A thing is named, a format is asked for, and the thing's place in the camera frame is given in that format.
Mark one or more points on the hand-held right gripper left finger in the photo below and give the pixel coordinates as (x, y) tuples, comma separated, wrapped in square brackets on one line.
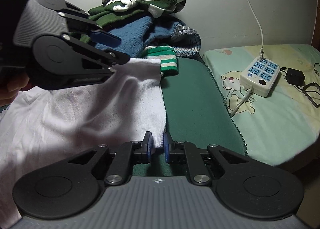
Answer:
[(149, 147)]

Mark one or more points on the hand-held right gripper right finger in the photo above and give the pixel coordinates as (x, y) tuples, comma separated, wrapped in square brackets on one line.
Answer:
[(166, 148)]

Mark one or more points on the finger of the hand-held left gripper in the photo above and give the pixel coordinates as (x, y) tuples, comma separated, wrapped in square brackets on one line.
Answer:
[(100, 56), (107, 38)]

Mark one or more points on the white shirt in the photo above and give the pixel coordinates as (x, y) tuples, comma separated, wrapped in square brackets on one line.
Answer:
[(87, 113)]

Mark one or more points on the person's left hand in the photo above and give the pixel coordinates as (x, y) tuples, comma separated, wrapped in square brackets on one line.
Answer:
[(10, 91)]

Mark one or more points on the green blanket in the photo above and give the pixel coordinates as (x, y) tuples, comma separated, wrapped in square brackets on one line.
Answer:
[(195, 108)]

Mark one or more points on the grey knit sweater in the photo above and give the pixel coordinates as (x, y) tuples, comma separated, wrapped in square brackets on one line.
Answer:
[(187, 38)]

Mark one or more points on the cartoon printed bed sheet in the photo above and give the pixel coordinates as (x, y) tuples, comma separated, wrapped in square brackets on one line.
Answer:
[(275, 123)]

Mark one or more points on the white power strip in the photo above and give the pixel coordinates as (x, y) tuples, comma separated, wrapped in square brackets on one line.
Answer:
[(260, 76)]

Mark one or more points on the black power adapter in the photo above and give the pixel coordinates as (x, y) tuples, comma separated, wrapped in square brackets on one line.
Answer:
[(295, 76)]

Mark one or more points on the wooden door frame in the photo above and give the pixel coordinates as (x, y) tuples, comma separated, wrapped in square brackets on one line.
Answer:
[(316, 6)]

